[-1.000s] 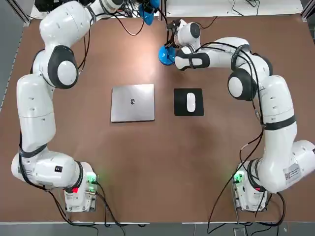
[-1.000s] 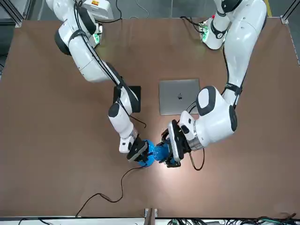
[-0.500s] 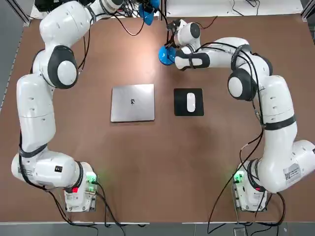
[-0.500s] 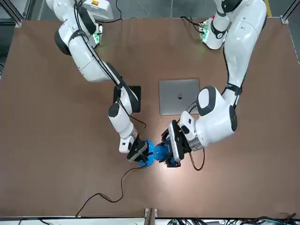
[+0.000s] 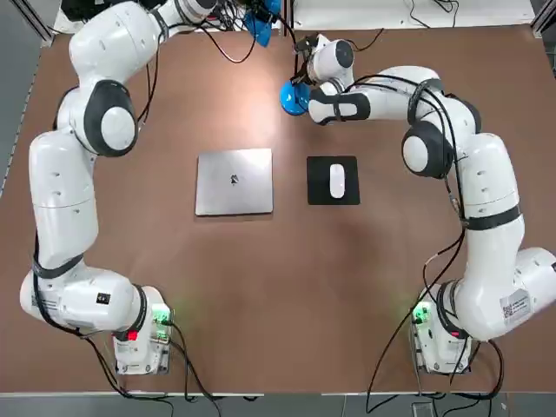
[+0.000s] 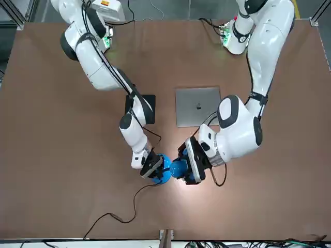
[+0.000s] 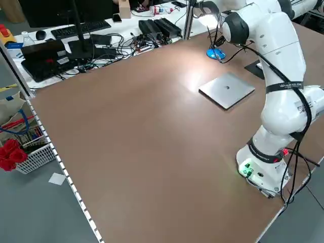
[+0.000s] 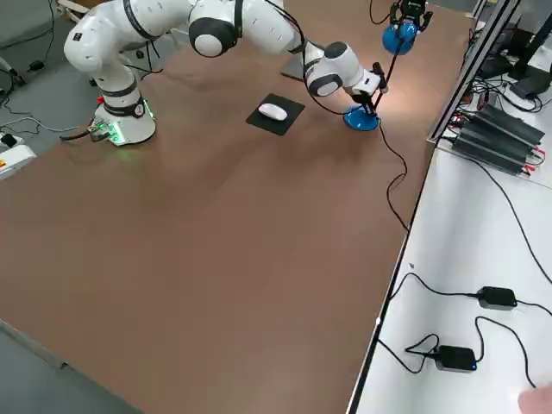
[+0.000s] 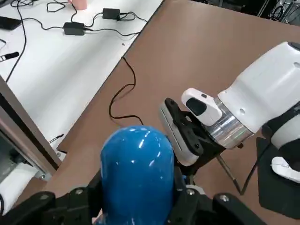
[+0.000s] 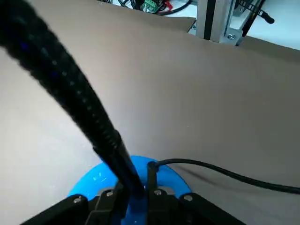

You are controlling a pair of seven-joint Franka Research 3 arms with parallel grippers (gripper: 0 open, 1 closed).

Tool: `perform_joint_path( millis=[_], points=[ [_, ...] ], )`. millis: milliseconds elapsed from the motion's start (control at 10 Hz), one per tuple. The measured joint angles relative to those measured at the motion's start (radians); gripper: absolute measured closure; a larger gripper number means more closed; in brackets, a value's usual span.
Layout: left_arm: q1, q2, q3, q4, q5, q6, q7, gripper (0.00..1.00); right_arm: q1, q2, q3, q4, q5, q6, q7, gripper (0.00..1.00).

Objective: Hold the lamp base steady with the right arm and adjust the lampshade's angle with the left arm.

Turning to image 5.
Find blue desk lamp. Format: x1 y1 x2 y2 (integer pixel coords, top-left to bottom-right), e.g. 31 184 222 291
242 0 314 117

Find white side table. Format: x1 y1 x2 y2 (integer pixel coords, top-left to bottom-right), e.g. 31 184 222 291
51 0 284 35
295 0 536 31

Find white computer mouse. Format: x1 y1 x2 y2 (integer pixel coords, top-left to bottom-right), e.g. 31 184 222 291
328 162 343 200

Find black mouse mat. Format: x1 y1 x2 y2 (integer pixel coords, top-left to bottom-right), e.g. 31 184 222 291
306 156 361 206

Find silver closed laptop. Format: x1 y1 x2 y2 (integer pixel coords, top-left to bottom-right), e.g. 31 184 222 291
194 148 275 217

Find aluminium frame post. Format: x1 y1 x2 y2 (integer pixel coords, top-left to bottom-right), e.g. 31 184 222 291
281 0 297 32
30 0 56 44
532 0 556 38

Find black cable bundle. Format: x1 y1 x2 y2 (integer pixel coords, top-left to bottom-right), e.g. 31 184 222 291
208 0 248 34

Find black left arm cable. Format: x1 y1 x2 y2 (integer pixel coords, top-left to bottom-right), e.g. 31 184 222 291
202 21 261 64

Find black lamp power cable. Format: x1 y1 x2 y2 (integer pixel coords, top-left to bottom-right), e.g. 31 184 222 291
350 28 386 53

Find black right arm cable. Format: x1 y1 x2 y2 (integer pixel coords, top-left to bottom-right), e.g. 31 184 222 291
347 74 473 416

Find black arm base cable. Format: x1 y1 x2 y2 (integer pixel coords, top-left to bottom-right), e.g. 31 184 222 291
167 319 223 417
471 338 507 400

